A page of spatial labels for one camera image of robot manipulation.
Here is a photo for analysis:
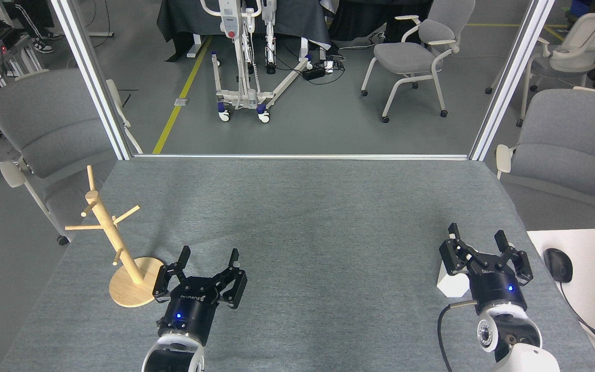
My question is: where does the person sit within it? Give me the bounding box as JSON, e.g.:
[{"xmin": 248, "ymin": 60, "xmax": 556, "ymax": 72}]
[{"xmin": 13, "ymin": 0, "xmax": 63, "ymax": 54}]

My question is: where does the dark cloth covered table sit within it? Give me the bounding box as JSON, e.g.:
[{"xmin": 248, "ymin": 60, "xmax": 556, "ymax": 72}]
[{"xmin": 156, "ymin": 0, "xmax": 332, "ymax": 63}]

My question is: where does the white mesh-back chair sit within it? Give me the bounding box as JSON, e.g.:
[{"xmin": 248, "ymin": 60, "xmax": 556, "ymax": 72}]
[{"xmin": 485, "ymin": 11, "xmax": 595, "ymax": 127}]

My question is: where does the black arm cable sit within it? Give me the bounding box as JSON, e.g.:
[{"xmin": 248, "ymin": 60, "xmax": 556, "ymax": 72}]
[{"xmin": 436, "ymin": 300, "xmax": 480, "ymax": 372}]

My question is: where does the white hexagonal cup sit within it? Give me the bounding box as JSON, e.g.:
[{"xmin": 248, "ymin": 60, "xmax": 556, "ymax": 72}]
[{"xmin": 436, "ymin": 261, "xmax": 472, "ymax": 299}]

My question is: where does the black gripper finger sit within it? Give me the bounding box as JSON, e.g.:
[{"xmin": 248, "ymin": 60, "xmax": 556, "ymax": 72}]
[
  {"xmin": 495, "ymin": 230, "xmax": 534, "ymax": 286},
  {"xmin": 153, "ymin": 246, "xmax": 192, "ymax": 303},
  {"xmin": 439, "ymin": 223, "xmax": 484, "ymax": 275},
  {"xmin": 215, "ymin": 249, "xmax": 248, "ymax": 309}
]

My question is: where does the white stand on wheels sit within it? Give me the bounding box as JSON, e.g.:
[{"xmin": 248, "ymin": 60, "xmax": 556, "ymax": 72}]
[{"xmin": 199, "ymin": 0, "xmax": 315, "ymax": 123}]

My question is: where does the black computer mouse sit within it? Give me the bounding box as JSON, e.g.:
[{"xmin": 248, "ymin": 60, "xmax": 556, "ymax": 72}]
[{"xmin": 543, "ymin": 248, "xmax": 573, "ymax": 283}]

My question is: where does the grey chair with white frame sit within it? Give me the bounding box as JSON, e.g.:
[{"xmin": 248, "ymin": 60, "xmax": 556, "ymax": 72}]
[
  {"xmin": 361, "ymin": 0, "xmax": 476, "ymax": 123},
  {"xmin": 0, "ymin": 69, "xmax": 143, "ymax": 246},
  {"xmin": 495, "ymin": 87, "xmax": 595, "ymax": 228}
]

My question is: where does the silver frame rail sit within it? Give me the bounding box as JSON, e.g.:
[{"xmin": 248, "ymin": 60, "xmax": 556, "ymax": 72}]
[{"xmin": 133, "ymin": 153, "xmax": 469, "ymax": 161}]

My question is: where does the silver frame post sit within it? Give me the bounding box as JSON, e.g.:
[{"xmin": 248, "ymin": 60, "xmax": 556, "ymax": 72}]
[
  {"xmin": 469, "ymin": 0, "xmax": 556, "ymax": 161},
  {"xmin": 50, "ymin": 0, "xmax": 143, "ymax": 161}
]

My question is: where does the wooden cup rack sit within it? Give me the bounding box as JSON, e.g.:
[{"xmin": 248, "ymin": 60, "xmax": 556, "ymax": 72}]
[{"xmin": 65, "ymin": 165, "xmax": 168, "ymax": 308}]

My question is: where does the black mouse cable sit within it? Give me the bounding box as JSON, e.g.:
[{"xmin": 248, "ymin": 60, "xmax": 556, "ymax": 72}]
[{"xmin": 558, "ymin": 282, "xmax": 595, "ymax": 357}]

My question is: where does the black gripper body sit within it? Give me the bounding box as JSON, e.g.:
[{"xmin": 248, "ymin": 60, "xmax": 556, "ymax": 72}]
[
  {"xmin": 157, "ymin": 278, "xmax": 222, "ymax": 346},
  {"xmin": 471, "ymin": 265, "xmax": 528, "ymax": 315}
]

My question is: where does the metal equipment rack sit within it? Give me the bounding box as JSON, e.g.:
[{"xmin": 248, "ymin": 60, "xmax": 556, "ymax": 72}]
[{"xmin": 0, "ymin": 23, "xmax": 45, "ymax": 88}]

